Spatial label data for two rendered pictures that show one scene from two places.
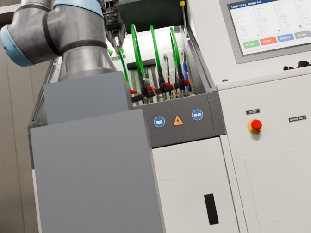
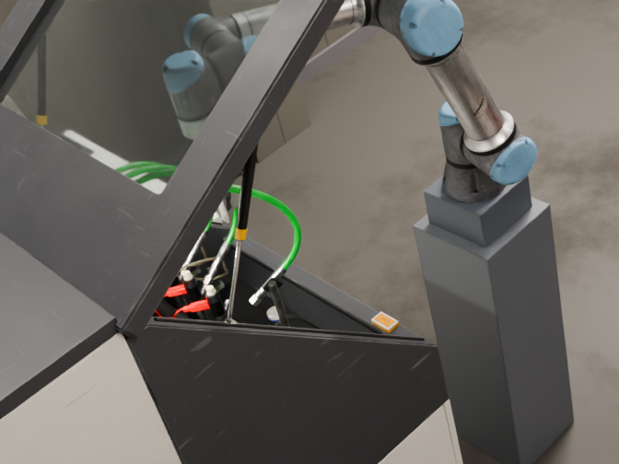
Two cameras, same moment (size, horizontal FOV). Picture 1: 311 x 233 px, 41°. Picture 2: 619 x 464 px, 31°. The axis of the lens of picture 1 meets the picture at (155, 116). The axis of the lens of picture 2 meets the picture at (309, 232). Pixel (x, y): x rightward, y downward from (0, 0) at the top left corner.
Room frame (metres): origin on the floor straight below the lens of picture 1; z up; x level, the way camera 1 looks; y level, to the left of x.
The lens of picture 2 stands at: (2.49, 1.68, 2.54)
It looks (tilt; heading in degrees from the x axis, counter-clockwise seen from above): 38 degrees down; 236
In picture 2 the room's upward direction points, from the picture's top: 16 degrees counter-clockwise
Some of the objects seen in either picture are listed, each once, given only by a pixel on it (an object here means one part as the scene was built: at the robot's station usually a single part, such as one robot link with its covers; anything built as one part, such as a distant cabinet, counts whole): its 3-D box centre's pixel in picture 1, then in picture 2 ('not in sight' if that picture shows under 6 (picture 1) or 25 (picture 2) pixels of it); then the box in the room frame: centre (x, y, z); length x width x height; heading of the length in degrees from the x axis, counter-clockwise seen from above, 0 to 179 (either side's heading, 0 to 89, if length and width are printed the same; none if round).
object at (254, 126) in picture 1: (255, 125); not in sight; (1.41, -0.33, 0.80); 0.05 x 0.04 x 0.05; 88
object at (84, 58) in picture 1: (87, 68); (472, 166); (0.97, 0.14, 0.95); 0.15 x 0.15 x 0.10
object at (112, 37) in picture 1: (112, 40); (233, 202); (1.60, 0.12, 1.27); 0.06 x 0.03 x 0.09; 178
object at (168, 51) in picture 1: (176, 72); not in sight; (1.96, -0.14, 1.20); 0.13 x 0.03 x 0.31; 88
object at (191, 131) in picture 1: (126, 131); (321, 310); (1.47, 0.11, 0.87); 0.62 x 0.04 x 0.16; 88
